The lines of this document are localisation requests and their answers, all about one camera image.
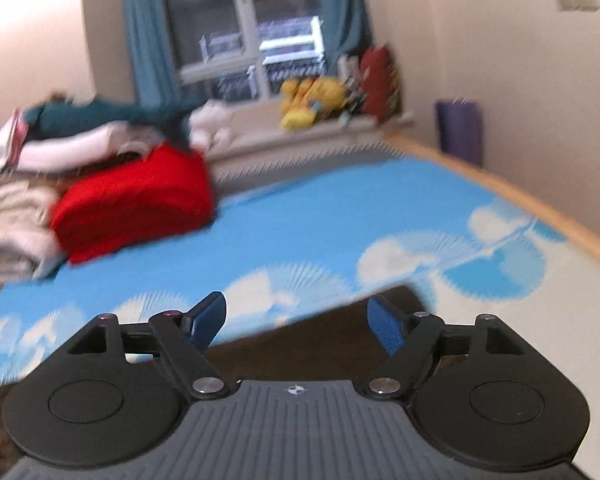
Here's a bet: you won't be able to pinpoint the white folded cloth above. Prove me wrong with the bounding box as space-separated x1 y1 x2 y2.
17 122 166 172

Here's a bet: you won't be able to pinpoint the teal cloth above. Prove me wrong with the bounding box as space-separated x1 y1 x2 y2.
22 95 206 153

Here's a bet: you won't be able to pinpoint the red folded cloth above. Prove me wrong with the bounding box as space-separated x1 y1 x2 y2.
50 142 218 266

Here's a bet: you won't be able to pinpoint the purple box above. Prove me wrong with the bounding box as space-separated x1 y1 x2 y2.
434 99 484 166

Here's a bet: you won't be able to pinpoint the white pink cloth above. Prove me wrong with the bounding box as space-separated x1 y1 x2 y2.
0 107 31 177

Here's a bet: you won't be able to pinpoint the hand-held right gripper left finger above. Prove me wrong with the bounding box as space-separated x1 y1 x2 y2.
62 291 227 401

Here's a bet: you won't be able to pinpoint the yellow plush toy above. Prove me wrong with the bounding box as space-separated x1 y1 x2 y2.
279 77 352 132

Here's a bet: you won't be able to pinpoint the blue white printed bed sheet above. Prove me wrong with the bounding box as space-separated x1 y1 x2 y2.
0 152 600 396

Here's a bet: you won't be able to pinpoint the grey mattress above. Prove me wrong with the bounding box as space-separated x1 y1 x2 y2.
212 137 411 187

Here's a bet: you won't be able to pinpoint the window sill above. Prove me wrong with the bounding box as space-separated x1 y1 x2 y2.
214 107 416 162

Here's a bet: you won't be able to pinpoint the wooden bed frame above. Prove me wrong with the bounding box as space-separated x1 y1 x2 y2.
384 132 600 267

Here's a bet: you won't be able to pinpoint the beige crumpled cloth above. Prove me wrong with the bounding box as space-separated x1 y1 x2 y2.
0 175 68 291

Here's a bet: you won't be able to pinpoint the window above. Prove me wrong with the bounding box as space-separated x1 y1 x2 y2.
157 0 332 104

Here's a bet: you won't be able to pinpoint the white cloth bundle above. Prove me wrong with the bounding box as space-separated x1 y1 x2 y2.
187 100 239 153

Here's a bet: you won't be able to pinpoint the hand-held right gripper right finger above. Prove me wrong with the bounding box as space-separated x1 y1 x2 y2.
365 295 537 402

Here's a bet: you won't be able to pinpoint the brown corduroy pants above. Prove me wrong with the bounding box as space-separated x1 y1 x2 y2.
0 284 437 480

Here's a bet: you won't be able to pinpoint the teal curtain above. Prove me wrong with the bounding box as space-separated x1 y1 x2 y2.
312 0 374 82
120 0 184 112

